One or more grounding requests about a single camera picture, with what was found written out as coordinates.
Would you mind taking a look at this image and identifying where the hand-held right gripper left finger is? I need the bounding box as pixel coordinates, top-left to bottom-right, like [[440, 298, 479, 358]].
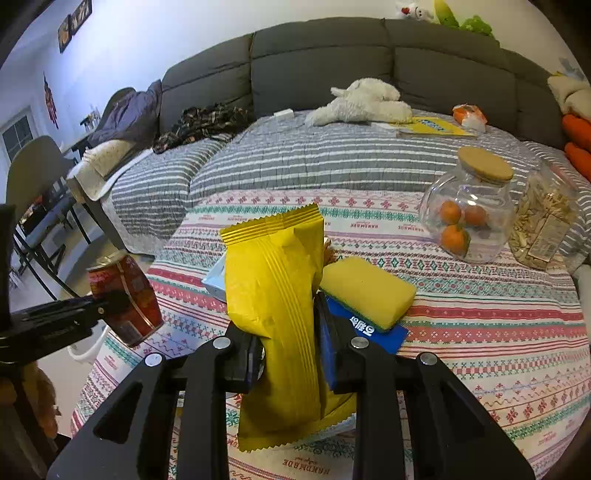
[[46, 323, 265, 480]]

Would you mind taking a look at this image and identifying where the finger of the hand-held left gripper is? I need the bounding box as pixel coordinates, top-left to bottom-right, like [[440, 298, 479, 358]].
[[9, 290, 131, 326]]

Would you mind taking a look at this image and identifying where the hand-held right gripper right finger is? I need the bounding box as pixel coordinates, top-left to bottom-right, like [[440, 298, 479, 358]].
[[314, 294, 536, 480]]

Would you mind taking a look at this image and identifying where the blue packet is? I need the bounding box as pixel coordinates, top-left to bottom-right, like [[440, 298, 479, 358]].
[[325, 295, 409, 355]]

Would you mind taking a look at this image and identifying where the red drink can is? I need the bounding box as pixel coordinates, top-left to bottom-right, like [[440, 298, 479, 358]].
[[88, 251, 164, 348]]

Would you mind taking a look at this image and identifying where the yellow snack packet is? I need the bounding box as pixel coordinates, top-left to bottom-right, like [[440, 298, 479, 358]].
[[219, 203, 358, 453]]

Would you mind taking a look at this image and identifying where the yellow sponge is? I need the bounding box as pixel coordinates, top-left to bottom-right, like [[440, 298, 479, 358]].
[[320, 257, 417, 333]]

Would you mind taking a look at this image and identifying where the patterned red green tablecloth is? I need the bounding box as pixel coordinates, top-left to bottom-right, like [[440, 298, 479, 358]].
[[69, 189, 591, 480]]

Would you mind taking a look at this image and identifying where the grey chair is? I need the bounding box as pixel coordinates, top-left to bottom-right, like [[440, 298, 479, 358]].
[[7, 135, 93, 301]]

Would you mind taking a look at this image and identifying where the cream dotted pillow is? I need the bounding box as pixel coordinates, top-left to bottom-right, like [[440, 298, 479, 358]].
[[67, 138, 148, 201]]

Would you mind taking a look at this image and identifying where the orange tangerine with leaf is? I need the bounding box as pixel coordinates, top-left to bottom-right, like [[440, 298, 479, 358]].
[[441, 224, 471, 256]]

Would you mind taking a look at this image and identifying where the side table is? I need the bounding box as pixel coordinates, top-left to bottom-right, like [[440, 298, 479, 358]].
[[69, 113, 105, 160]]

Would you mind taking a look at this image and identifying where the window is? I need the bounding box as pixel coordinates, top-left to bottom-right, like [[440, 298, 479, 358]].
[[2, 106, 35, 160]]

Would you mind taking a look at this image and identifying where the grey striped quilt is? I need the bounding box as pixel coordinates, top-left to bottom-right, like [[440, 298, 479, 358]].
[[99, 108, 591, 259]]

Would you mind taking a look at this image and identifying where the purple jacket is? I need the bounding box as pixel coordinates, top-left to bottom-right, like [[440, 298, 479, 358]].
[[88, 79, 163, 148]]

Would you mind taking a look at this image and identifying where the glass jar with cork lid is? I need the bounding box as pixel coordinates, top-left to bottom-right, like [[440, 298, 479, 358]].
[[419, 147, 517, 264]]

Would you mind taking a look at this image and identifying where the dark plaid cloth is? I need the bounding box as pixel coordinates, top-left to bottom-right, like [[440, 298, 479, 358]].
[[152, 105, 252, 155]]

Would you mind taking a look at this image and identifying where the plastic jar of seeds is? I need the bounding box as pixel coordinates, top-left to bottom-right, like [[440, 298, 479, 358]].
[[508, 159, 580, 271]]

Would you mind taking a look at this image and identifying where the yellow book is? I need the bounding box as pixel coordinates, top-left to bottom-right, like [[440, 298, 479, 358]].
[[372, 116, 478, 139]]

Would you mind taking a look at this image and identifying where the white plush dog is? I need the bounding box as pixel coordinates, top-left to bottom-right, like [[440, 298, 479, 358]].
[[305, 78, 414, 127]]

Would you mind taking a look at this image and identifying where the orange and white bag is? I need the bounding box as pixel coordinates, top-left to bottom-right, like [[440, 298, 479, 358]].
[[451, 104, 489, 132]]

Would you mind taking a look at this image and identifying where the grey sofa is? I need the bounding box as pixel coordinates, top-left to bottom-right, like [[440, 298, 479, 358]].
[[67, 17, 591, 254]]

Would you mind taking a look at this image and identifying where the small white plush toy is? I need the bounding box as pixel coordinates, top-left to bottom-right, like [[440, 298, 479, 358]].
[[394, 0, 435, 23]]

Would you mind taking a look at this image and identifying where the cream fleece blanket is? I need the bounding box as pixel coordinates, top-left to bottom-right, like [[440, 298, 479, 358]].
[[547, 74, 591, 123]]

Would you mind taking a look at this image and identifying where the red wall hanging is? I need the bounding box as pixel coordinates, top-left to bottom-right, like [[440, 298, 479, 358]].
[[43, 71, 61, 130]]

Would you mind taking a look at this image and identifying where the framed wall picture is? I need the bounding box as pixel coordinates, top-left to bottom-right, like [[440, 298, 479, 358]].
[[58, 14, 73, 54], [69, 0, 93, 33]]

